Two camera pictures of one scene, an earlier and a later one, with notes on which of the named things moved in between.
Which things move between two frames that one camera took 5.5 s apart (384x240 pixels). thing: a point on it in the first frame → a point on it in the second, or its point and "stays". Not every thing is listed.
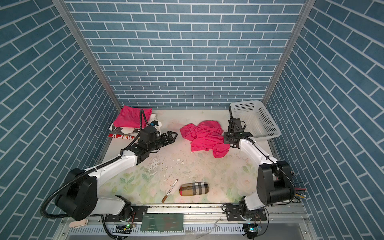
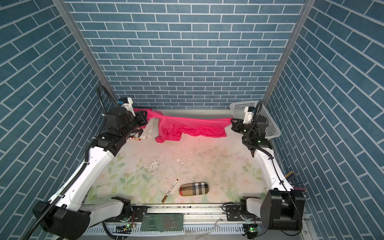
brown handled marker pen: [166, 196] stays
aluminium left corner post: [72, 25] stays
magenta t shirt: [208, 134] → [173, 128]
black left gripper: [171, 140] → [142, 120]
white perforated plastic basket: [258, 121] stays
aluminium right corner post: [304, 12] stays
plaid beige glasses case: [194, 188] stays
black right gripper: [225, 136] → [237, 127]
